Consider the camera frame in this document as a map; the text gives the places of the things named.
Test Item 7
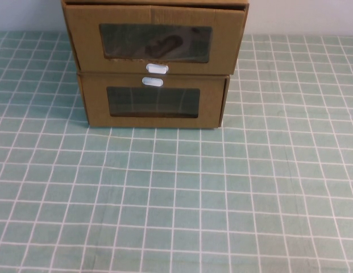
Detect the cardboard windowed drawer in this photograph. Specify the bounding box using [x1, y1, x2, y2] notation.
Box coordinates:
[64, 4, 247, 76]
[79, 73, 226, 129]

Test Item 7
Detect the cardboard shoe box shell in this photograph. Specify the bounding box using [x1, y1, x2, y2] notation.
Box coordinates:
[61, 0, 250, 71]

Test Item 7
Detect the lower cardboard drawer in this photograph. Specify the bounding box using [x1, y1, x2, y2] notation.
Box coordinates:
[76, 71, 231, 129]

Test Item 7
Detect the green white-grid tablecloth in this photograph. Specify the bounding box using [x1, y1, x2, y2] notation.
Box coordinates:
[0, 30, 353, 273]

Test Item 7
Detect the white plastic drawer handle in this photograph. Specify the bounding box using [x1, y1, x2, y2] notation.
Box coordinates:
[145, 63, 169, 76]
[141, 76, 164, 87]

